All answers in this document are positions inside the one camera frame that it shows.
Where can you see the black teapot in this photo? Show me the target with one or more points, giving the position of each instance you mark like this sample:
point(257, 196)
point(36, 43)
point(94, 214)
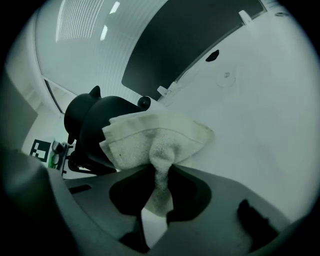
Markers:
point(100, 125)

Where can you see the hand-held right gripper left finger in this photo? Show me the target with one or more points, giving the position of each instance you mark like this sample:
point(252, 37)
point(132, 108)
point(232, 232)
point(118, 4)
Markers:
point(95, 200)

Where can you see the round black white device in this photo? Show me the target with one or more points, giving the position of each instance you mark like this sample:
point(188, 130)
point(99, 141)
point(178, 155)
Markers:
point(144, 102)

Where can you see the white panel bracket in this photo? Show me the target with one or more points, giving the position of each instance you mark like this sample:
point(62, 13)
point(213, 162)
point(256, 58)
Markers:
point(164, 90)
point(245, 17)

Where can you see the white round dome device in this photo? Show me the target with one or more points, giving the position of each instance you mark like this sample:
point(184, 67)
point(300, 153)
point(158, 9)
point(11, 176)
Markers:
point(281, 14)

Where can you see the white cloth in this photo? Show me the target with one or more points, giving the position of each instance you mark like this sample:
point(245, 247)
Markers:
point(155, 137)

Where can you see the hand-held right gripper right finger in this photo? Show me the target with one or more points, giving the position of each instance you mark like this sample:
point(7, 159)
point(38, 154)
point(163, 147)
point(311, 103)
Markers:
point(225, 200)

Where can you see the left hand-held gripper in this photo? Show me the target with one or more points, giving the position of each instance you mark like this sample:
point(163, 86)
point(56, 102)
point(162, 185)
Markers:
point(41, 150)

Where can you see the dark desk partition panel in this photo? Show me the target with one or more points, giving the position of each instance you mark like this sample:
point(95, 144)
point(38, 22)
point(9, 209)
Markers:
point(180, 50)

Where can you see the small black mount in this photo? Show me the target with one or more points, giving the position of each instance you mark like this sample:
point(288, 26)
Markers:
point(212, 55)

